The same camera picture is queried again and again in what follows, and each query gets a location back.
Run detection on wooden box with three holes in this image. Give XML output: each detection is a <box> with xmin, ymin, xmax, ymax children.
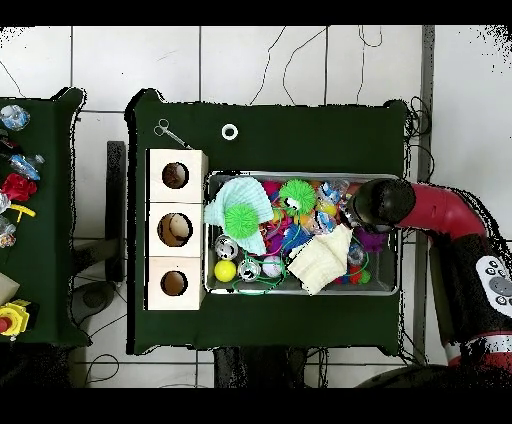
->
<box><xmin>144</xmin><ymin>148</ymin><xmax>210</xmax><ymax>312</ymax></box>

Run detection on green spiky rubber ball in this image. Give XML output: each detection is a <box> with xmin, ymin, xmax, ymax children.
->
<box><xmin>223</xmin><ymin>203</ymin><xmax>260</xmax><ymax>240</ymax></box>

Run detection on mint green knitted cloth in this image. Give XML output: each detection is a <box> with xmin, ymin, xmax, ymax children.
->
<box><xmin>203</xmin><ymin>176</ymin><xmax>276</xmax><ymax>257</ymax></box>

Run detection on green spiky ball with eyes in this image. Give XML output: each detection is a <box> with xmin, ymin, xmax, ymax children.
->
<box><xmin>278</xmin><ymin>178</ymin><xmax>317</xmax><ymax>215</ymax></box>

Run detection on white toy baseball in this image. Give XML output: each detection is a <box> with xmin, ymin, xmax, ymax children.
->
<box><xmin>261</xmin><ymin>255</ymin><xmax>283</xmax><ymax>278</ymax></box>

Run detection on yellow ball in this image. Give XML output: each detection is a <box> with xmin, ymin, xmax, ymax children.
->
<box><xmin>214</xmin><ymin>258</ymin><xmax>238</xmax><ymax>283</ymax></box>

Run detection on crushed bottle with blue label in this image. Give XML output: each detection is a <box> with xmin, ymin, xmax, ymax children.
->
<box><xmin>8</xmin><ymin>153</ymin><xmax>46</xmax><ymax>182</ymax></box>
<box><xmin>318</xmin><ymin>180</ymin><xmax>351</xmax><ymax>203</ymax></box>

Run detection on cream knitted cloth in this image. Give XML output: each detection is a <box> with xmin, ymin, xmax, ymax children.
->
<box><xmin>286</xmin><ymin>223</ymin><xmax>353</xmax><ymax>296</ymax></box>

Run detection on metal scissors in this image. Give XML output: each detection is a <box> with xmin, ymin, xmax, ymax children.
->
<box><xmin>153</xmin><ymin>118</ymin><xmax>195</xmax><ymax>150</ymax></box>

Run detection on purple spiky monster toy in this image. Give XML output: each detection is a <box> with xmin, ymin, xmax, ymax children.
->
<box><xmin>353</xmin><ymin>227</ymin><xmax>388</xmax><ymax>254</ymax></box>

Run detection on yellow plastic toy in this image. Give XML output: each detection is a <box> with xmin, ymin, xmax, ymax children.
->
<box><xmin>8</xmin><ymin>203</ymin><xmax>37</xmax><ymax>224</ymax></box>

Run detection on red cloth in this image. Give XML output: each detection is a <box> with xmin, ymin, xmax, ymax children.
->
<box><xmin>0</xmin><ymin>172</ymin><xmax>38</xmax><ymax>202</ymax></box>

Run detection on clear plastic packet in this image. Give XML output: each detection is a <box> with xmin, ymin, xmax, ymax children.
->
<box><xmin>0</xmin><ymin>215</ymin><xmax>18</xmax><ymax>249</ymax></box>

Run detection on crushed clear plastic bottle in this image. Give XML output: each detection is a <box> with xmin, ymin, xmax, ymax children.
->
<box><xmin>0</xmin><ymin>104</ymin><xmax>31</xmax><ymax>132</ymax></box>

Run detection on beige foam block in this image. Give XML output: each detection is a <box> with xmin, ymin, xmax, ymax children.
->
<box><xmin>0</xmin><ymin>272</ymin><xmax>21</xmax><ymax>307</ymax></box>

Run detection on yellow emergency stop button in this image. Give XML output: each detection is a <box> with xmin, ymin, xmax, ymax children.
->
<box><xmin>0</xmin><ymin>299</ymin><xmax>32</xmax><ymax>339</ymax></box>

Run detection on wire mesh bin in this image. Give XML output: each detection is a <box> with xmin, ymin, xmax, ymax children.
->
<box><xmin>204</xmin><ymin>170</ymin><xmax>403</xmax><ymax>297</ymax></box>

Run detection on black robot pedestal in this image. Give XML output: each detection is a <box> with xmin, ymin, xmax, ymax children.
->
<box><xmin>213</xmin><ymin>346</ymin><xmax>309</xmax><ymax>388</ymax></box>

